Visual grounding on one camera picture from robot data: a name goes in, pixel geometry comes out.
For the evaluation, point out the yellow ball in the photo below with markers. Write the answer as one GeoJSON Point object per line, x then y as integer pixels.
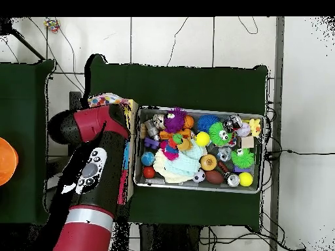
{"type": "Point", "coordinates": [202, 138]}
{"type": "Point", "coordinates": [245, 179]}

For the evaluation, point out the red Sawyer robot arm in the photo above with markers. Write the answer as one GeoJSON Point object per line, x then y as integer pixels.
{"type": "Point", "coordinates": [99, 123]}

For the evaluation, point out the orange bowl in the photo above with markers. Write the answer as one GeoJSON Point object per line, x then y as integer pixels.
{"type": "Point", "coordinates": [6, 159]}

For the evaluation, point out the brown monkey toy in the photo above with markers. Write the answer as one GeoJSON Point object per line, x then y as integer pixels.
{"type": "Point", "coordinates": [184, 143]}

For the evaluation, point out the light teal cloth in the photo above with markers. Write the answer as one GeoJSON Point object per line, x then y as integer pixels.
{"type": "Point", "coordinates": [183, 163]}

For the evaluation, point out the small colourful toy on floor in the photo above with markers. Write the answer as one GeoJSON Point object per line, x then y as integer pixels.
{"type": "Point", "coordinates": [51, 23]}

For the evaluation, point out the small soccer ball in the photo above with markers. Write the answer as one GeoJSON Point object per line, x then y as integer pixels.
{"type": "Point", "coordinates": [199, 176]}

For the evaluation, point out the blue spiky ball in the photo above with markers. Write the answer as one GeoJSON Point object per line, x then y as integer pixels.
{"type": "Point", "coordinates": [208, 123]}

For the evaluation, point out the shallow clear bin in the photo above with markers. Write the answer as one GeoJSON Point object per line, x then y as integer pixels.
{"type": "Point", "coordinates": [137, 175]}

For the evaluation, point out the small brown football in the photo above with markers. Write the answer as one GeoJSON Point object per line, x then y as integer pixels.
{"type": "Point", "coordinates": [213, 177]}

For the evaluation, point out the colourful patterned cloth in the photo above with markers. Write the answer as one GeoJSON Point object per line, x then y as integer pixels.
{"type": "Point", "coordinates": [107, 99]}

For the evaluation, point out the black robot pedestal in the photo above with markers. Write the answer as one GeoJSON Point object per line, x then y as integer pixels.
{"type": "Point", "coordinates": [167, 240]}

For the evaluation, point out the green spiky ball with eyes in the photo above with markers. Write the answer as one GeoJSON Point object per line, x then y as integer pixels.
{"type": "Point", "coordinates": [220, 133]}

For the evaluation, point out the purple spiky monster toy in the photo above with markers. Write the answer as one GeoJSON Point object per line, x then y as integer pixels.
{"type": "Point", "coordinates": [174, 120]}

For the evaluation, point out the dark green table cloth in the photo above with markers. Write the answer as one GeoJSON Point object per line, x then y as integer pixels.
{"type": "Point", "coordinates": [178, 83]}

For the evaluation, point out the wooden box with three holes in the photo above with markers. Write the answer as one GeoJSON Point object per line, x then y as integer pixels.
{"type": "Point", "coordinates": [133, 120]}

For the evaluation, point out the small orange basketball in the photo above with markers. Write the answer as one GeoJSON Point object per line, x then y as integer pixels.
{"type": "Point", "coordinates": [189, 122]}

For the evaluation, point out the green covered side table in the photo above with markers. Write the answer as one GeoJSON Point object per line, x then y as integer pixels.
{"type": "Point", "coordinates": [21, 104]}

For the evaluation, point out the blue globe ball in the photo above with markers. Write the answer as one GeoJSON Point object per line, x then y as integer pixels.
{"type": "Point", "coordinates": [148, 158]}

